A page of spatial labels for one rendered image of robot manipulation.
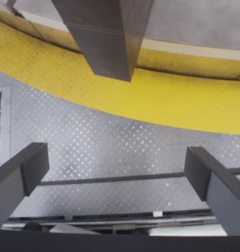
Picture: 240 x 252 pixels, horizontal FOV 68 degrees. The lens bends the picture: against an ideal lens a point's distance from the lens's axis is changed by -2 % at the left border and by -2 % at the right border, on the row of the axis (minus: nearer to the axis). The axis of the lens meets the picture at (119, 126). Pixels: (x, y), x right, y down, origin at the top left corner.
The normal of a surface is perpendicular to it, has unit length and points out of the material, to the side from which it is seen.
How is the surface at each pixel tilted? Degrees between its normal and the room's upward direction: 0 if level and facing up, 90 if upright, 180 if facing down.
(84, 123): 0
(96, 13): 90
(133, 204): 0
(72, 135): 0
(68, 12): 90
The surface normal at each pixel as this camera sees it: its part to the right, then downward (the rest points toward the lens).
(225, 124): -0.11, -0.14
